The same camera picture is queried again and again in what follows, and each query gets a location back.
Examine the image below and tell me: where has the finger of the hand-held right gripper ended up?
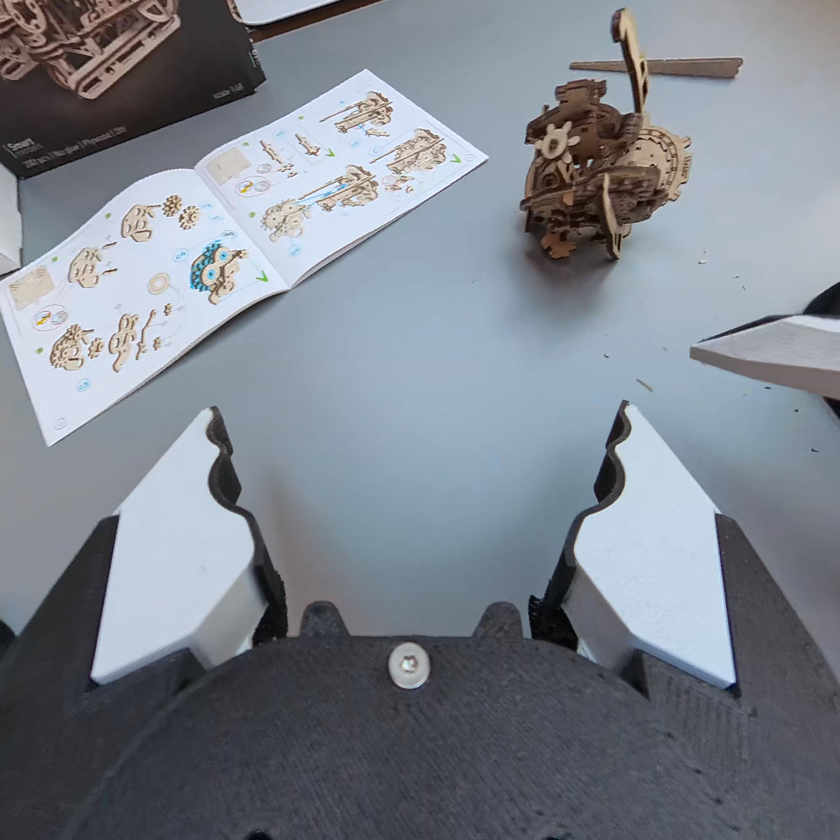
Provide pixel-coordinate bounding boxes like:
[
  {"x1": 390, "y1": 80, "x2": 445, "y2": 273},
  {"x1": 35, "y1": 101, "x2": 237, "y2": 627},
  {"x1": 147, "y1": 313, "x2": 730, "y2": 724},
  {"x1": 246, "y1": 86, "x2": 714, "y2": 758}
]
[{"x1": 689, "y1": 315, "x2": 840, "y2": 399}]

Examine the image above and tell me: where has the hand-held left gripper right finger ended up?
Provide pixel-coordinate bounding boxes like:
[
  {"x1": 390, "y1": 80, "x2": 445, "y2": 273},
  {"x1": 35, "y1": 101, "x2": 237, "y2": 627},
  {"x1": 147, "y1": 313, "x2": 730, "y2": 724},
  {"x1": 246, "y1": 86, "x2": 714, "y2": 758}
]
[{"x1": 528, "y1": 400, "x2": 737, "y2": 690}]

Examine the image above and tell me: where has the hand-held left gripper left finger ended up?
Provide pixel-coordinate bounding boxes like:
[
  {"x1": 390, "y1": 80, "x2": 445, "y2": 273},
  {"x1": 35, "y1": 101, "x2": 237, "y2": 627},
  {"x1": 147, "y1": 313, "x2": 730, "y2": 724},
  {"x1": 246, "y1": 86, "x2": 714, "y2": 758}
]
[{"x1": 90, "y1": 406, "x2": 290, "y2": 686}]

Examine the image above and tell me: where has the wooden mechanical model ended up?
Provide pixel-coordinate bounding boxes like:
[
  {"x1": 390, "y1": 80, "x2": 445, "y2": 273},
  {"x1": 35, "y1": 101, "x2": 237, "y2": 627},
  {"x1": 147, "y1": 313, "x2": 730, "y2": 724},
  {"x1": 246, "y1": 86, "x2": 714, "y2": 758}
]
[{"x1": 520, "y1": 7, "x2": 693, "y2": 261}]

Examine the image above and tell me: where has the black model kit box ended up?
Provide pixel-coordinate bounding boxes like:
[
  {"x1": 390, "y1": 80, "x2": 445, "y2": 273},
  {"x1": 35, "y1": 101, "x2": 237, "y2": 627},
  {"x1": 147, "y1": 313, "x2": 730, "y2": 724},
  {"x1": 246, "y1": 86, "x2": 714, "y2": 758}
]
[{"x1": 0, "y1": 0, "x2": 268, "y2": 181}]

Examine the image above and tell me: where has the tapered wooden stick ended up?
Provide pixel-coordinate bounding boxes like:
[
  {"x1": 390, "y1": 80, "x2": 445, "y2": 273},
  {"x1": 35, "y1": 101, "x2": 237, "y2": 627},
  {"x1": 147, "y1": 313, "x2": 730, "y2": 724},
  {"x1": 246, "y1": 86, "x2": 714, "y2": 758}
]
[{"x1": 570, "y1": 56, "x2": 744, "y2": 81}]

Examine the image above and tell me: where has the open instruction booklet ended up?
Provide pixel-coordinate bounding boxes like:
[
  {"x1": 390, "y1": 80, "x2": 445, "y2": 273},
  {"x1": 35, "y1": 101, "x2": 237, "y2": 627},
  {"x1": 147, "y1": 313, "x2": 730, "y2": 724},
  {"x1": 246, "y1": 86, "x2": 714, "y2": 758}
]
[{"x1": 0, "y1": 67, "x2": 490, "y2": 448}]

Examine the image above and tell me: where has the white box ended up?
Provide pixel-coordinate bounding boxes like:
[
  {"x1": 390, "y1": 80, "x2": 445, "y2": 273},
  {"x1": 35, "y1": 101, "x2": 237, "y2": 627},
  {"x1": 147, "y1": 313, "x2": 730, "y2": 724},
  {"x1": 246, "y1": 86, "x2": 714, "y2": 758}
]
[{"x1": 0, "y1": 163, "x2": 24, "y2": 277}]

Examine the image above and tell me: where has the white flat board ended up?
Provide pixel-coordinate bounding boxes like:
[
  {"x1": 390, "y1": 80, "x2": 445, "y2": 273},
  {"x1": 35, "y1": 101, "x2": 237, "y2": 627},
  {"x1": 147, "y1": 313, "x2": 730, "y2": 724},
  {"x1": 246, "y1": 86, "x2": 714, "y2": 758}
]
[{"x1": 233, "y1": 0, "x2": 371, "y2": 27}]

